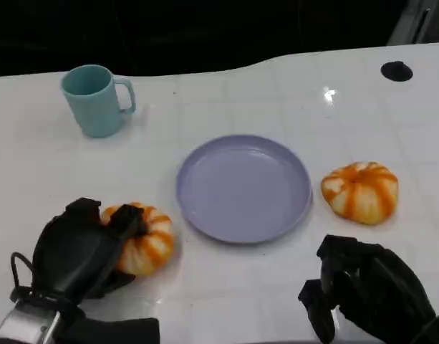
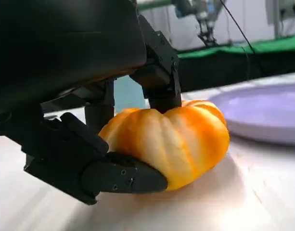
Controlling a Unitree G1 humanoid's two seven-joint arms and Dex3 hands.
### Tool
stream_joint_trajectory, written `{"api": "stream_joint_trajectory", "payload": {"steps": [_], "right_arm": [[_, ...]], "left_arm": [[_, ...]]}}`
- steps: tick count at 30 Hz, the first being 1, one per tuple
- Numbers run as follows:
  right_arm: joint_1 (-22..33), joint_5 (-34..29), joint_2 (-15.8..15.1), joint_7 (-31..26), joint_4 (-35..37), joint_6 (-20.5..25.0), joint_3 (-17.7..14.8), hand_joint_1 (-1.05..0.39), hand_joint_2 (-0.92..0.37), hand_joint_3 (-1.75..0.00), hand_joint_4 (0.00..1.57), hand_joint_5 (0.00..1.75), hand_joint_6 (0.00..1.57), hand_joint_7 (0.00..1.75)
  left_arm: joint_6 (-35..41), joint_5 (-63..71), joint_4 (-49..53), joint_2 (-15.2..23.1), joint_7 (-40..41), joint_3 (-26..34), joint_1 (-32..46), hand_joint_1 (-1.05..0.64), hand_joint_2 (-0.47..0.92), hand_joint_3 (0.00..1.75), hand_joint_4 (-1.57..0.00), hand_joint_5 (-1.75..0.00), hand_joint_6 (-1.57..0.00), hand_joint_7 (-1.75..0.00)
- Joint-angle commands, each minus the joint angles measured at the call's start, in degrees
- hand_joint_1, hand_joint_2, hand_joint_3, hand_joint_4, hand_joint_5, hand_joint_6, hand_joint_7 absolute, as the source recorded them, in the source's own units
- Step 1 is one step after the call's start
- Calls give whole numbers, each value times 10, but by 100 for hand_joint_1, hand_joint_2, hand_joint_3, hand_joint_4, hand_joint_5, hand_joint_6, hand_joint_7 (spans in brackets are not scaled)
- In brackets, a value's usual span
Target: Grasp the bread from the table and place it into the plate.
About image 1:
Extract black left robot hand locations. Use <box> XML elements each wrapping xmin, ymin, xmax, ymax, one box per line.
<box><xmin>31</xmin><ymin>196</ymin><xmax>148</xmax><ymax>306</ymax></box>

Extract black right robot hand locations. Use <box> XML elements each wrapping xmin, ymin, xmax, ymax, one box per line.
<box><xmin>298</xmin><ymin>234</ymin><xmax>437</xmax><ymax>343</ymax></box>

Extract orange striped toy bread roll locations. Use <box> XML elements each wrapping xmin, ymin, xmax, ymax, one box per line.
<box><xmin>320</xmin><ymin>161</ymin><xmax>400</xmax><ymax>226</ymax></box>
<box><xmin>100</xmin><ymin>201</ymin><xmax>176</xmax><ymax>277</ymax></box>

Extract pale green mug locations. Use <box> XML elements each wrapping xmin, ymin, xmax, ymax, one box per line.
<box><xmin>59</xmin><ymin>64</ymin><xmax>137</xmax><ymax>138</ymax></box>

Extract lilac plate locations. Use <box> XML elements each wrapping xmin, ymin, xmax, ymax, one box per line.
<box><xmin>175</xmin><ymin>134</ymin><xmax>314</xmax><ymax>246</ymax></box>

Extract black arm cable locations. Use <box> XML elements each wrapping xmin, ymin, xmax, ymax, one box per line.
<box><xmin>9</xmin><ymin>252</ymin><xmax>36</xmax><ymax>290</ymax></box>

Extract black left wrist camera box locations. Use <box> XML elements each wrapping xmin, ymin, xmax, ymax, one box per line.
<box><xmin>56</xmin><ymin>316</ymin><xmax>160</xmax><ymax>344</ymax></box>

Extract black table cable grommet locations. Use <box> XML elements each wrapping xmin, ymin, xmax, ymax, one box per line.
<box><xmin>380</xmin><ymin>61</ymin><xmax>414</xmax><ymax>82</ymax></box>

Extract grey metal frame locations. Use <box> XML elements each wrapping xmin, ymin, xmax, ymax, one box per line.
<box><xmin>387</xmin><ymin>0</ymin><xmax>439</xmax><ymax>46</ymax></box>

